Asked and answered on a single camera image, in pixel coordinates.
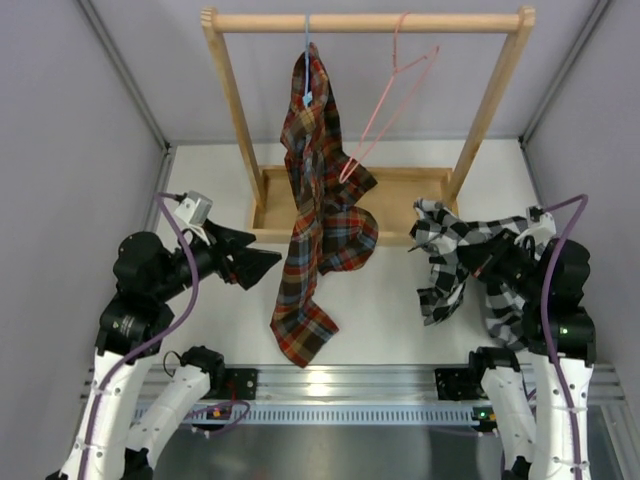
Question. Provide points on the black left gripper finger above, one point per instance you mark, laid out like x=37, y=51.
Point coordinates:
x=218, y=234
x=250, y=265

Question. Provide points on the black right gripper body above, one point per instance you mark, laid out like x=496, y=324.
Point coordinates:
x=506, y=261

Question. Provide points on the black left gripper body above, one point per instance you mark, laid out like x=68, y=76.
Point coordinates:
x=213, y=259

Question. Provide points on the black white checkered shirt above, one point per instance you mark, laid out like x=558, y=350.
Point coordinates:
x=439, y=233

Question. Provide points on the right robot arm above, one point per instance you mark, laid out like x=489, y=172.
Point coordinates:
x=547, y=439

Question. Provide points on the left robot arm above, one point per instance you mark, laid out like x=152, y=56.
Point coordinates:
x=110, y=442

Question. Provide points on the brown red plaid shirt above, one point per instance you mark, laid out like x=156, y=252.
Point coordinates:
x=331, y=232

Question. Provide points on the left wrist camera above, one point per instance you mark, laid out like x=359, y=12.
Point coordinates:
x=193, y=209

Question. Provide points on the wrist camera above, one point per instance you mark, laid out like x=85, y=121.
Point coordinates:
x=193, y=209
x=541, y=226

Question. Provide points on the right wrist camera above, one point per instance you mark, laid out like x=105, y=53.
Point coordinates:
x=541, y=226

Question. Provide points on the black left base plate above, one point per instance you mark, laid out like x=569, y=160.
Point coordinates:
x=239, y=384

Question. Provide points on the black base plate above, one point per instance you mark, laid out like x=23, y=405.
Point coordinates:
x=239, y=384
x=456, y=384

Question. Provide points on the aluminium mounting rail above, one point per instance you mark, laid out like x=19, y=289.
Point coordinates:
x=366, y=384

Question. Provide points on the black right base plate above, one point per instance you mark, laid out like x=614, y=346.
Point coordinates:
x=456, y=384

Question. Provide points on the grey slotted cable duct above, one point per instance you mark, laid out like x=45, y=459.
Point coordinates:
x=411, y=415

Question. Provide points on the blue wire hanger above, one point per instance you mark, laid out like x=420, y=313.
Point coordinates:
x=307, y=95

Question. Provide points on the pink wire hanger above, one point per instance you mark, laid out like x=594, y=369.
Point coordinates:
x=363, y=150

